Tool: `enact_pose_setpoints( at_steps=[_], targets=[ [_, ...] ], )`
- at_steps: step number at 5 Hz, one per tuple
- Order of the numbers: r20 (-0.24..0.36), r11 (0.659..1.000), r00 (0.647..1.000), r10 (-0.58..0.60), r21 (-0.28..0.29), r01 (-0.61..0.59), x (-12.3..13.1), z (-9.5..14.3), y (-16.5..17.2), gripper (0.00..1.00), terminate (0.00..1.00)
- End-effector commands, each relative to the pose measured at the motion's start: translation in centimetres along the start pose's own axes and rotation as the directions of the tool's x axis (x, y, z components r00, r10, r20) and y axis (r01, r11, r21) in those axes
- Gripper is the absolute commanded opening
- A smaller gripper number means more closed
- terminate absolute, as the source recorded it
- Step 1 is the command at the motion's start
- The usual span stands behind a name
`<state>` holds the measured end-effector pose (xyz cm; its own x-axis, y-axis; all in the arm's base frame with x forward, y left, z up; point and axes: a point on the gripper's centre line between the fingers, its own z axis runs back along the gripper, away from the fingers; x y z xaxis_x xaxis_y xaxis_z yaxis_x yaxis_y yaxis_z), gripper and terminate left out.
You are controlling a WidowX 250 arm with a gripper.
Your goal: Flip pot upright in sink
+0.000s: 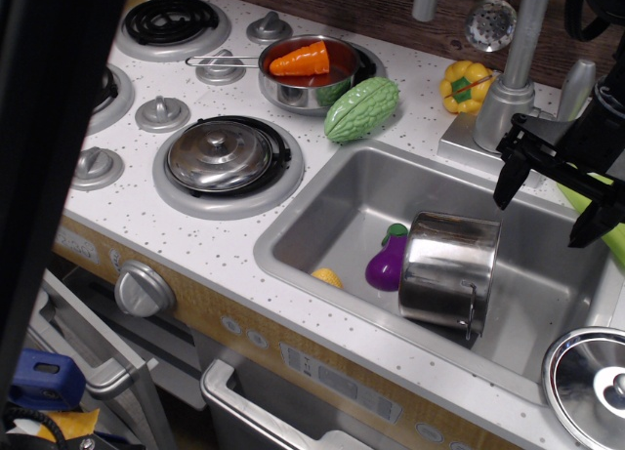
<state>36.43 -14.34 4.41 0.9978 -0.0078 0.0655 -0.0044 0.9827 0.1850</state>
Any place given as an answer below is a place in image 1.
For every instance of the silver oven door handle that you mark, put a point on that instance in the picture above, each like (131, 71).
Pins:
(62, 323)

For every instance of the silver stove knob front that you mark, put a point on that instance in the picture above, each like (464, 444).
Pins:
(97, 168)

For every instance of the silver stove knob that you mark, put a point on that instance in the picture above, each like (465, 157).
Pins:
(268, 29)
(221, 70)
(97, 168)
(162, 115)

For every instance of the orange toy carrot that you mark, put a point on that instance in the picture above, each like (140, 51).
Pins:
(305, 61)

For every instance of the blue plastic clamp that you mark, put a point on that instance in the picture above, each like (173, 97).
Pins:
(46, 381)

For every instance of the yellow toy corn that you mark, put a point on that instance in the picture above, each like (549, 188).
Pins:
(328, 276)

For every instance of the steel pot lid at right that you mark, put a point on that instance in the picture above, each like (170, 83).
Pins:
(583, 381)

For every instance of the hanging silver utensil handle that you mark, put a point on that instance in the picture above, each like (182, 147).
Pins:
(424, 10)

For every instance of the silver stove knob centre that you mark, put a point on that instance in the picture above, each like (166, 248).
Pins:
(221, 70)

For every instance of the silver stove knob rear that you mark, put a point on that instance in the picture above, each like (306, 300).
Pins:
(268, 29)

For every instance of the green toy vegetable at right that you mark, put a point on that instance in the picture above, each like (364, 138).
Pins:
(614, 240)

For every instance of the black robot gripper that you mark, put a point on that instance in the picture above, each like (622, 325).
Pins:
(578, 154)

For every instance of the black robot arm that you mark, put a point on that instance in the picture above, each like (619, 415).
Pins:
(608, 95)

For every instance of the small steel saucepan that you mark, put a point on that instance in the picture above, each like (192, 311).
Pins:
(304, 94)

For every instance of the black post foreground left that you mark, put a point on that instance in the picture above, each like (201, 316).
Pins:
(53, 54)

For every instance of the silver toy faucet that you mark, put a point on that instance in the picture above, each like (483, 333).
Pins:
(472, 140)

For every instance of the silver stove knob left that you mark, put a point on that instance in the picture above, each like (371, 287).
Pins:
(162, 115)

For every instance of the purple toy eggplant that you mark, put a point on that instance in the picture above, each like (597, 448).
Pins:
(383, 271)

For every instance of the green toy bitter melon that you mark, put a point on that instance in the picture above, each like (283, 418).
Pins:
(361, 109)

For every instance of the silver oven dial knob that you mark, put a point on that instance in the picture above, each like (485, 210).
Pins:
(142, 292)

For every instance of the silver faucet handle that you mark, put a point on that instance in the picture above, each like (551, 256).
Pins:
(576, 89)

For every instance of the silver dishwasher door handle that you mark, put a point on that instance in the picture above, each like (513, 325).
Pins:
(245, 420)

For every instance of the black coil burner left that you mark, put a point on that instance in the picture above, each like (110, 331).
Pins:
(107, 92)

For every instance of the overturned stainless steel pot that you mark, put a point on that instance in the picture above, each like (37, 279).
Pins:
(448, 270)

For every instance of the silver sink basin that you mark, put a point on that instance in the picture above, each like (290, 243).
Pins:
(541, 289)

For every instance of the hanging perforated steel ladle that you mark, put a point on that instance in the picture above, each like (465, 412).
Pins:
(490, 25)

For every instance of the yellow toy bell pepper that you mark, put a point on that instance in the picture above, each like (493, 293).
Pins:
(464, 87)

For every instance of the black coil burner rear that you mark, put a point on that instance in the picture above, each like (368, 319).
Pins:
(164, 22)

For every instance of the steel pot lid on burner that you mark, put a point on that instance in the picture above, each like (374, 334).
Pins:
(219, 156)

